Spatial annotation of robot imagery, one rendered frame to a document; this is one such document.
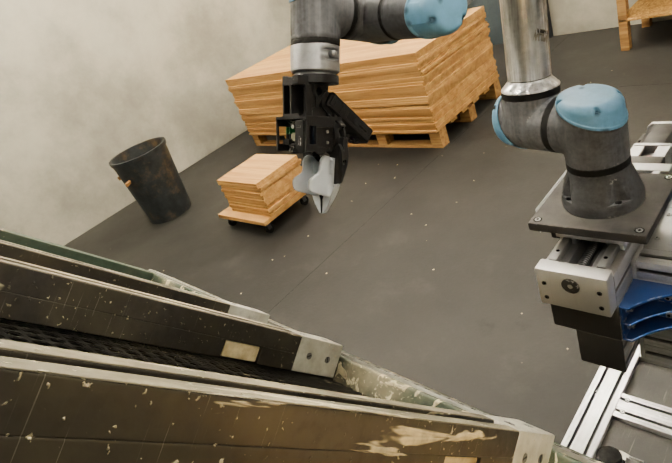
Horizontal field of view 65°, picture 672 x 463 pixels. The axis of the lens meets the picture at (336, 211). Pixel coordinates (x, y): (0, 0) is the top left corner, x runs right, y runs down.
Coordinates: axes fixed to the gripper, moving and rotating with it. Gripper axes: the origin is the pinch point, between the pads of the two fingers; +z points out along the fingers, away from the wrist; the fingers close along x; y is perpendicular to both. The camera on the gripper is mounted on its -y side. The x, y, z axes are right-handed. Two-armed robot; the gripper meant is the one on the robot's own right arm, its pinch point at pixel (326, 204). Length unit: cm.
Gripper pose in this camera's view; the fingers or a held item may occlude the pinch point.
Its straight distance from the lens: 85.0
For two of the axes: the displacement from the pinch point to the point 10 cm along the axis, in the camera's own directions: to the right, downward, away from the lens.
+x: 7.0, 1.0, -7.1
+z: 0.0, 9.9, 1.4
